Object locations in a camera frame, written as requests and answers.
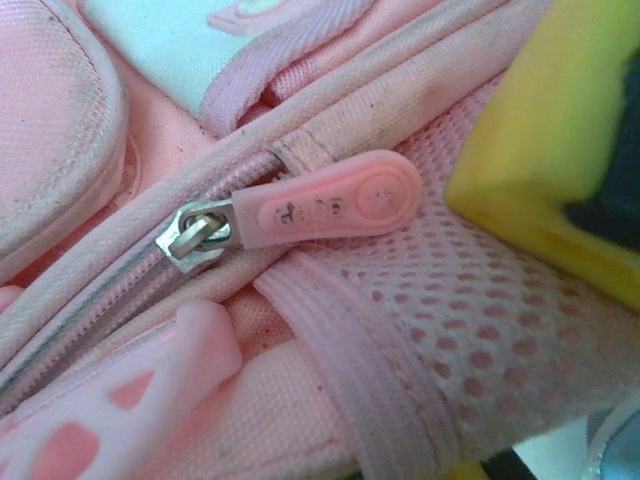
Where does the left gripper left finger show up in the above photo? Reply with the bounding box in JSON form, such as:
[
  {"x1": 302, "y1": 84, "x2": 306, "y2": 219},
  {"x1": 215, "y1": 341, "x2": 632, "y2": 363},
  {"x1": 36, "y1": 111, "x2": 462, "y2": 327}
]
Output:
[{"x1": 0, "y1": 302, "x2": 245, "y2": 480}]

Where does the pink rubber zipper pull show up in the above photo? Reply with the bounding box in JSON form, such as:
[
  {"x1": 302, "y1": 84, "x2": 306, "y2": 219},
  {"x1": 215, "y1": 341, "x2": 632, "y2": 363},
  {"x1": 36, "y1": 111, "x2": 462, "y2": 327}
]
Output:
[{"x1": 230, "y1": 148, "x2": 421, "y2": 250}]

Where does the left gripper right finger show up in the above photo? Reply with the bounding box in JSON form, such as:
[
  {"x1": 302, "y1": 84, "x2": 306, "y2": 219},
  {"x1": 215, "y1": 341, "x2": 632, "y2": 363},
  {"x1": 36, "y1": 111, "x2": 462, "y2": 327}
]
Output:
[{"x1": 443, "y1": 0, "x2": 640, "y2": 307}]

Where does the pink student backpack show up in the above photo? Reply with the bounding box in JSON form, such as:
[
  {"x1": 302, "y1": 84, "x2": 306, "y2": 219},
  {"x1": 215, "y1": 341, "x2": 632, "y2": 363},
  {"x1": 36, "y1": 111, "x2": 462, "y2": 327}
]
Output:
[{"x1": 0, "y1": 0, "x2": 640, "y2": 480}]

